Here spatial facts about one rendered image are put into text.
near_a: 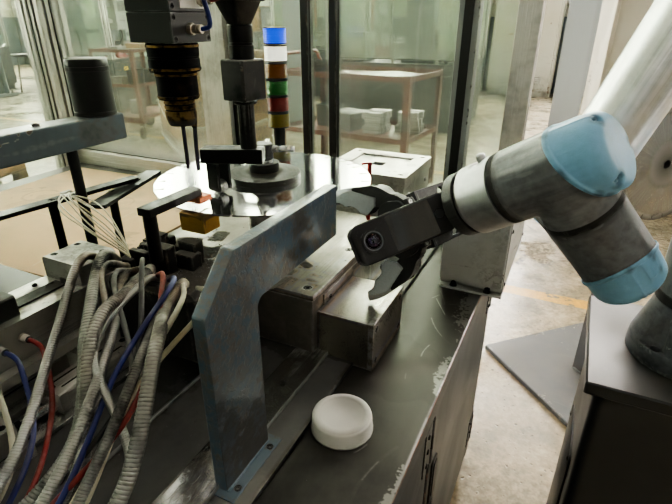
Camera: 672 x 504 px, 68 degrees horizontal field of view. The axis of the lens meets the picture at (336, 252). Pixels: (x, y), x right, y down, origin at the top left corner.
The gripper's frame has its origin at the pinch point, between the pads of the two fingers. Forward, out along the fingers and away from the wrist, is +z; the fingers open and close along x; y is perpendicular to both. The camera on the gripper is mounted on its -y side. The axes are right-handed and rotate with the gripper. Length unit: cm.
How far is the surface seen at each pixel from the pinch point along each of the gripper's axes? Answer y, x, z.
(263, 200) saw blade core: -6.3, 10.3, 4.8
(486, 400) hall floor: 86, -66, 58
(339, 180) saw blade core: 7.6, 10.1, 3.9
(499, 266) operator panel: 25.7, -11.9, -4.9
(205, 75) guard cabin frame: 27, 54, 56
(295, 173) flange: 3.2, 13.6, 7.7
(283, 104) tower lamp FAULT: 21.0, 31.6, 24.9
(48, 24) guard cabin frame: 9, 93, 95
